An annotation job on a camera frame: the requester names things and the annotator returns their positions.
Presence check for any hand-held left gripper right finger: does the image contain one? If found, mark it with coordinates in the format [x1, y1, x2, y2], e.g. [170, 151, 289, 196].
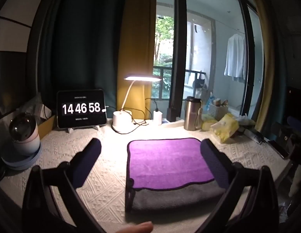
[197, 138, 279, 233]

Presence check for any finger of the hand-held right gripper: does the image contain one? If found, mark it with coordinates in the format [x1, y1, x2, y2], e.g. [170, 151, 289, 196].
[287, 116, 301, 131]

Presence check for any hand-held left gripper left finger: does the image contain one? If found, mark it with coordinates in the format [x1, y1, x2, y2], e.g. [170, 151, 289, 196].
[22, 138, 107, 233]

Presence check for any purple towel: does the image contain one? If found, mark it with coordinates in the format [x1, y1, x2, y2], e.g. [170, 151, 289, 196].
[127, 137, 215, 191]

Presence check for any grey towel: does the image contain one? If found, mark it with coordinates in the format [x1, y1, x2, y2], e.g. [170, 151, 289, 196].
[125, 178, 226, 213]

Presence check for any person's left hand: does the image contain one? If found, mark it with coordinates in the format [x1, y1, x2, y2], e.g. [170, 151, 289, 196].
[109, 221, 154, 233]

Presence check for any black phone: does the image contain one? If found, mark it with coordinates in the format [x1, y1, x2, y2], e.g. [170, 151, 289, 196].
[268, 139, 290, 160]

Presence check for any white patterned tablecloth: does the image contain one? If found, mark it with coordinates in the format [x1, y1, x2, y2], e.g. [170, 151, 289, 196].
[0, 119, 290, 231]

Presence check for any white tablet stand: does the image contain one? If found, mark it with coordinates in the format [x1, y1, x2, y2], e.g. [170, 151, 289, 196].
[65, 124, 102, 133]

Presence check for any white power strip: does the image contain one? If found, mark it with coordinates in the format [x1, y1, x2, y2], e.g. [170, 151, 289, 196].
[244, 128, 271, 144]

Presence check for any yellow wipes packet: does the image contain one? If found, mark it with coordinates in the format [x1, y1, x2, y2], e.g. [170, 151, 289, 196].
[210, 113, 239, 143]

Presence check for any tablet with clock display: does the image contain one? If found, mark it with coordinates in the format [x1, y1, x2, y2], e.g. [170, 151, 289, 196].
[56, 89, 107, 128]

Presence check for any white woven basket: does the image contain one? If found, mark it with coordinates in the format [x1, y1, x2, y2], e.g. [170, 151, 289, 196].
[208, 103, 229, 121]

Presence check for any stainless steel tumbler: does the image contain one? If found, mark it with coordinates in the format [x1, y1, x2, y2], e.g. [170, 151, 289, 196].
[184, 96, 202, 131]

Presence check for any white desk lamp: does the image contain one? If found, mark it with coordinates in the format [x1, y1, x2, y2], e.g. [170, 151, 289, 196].
[112, 75, 163, 134]

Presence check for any yellow cardboard box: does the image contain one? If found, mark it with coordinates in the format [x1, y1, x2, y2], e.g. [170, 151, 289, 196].
[37, 115, 56, 138]

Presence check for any white power adapter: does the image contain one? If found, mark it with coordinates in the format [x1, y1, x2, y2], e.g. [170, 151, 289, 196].
[153, 110, 163, 125]

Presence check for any black cat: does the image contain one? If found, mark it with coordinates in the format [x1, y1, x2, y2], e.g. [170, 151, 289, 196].
[192, 74, 206, 90]

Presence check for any white hanging shirt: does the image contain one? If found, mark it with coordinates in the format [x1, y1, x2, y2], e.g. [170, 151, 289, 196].
[224, 33, 247, 82]

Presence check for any black balcony railing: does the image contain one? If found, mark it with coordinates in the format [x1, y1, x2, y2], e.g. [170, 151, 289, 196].
[152, 65, 206, 100]

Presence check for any dark green curtain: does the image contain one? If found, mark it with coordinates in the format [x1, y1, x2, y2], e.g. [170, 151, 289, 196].
[37, 0, 129, 117]

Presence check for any yellow curtain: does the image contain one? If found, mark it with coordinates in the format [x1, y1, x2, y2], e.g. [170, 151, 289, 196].
[117, 0, 157, 120]

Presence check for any black cable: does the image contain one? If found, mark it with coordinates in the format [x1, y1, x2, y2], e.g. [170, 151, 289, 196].
[105, 98, 159, 128]

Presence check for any round white security camera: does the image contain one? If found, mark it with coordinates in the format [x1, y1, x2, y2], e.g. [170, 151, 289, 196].
[9, 112, 41, 156]

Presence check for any black window frame post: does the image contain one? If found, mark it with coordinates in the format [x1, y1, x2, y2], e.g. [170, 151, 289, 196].
[166, 0, 187, 122]

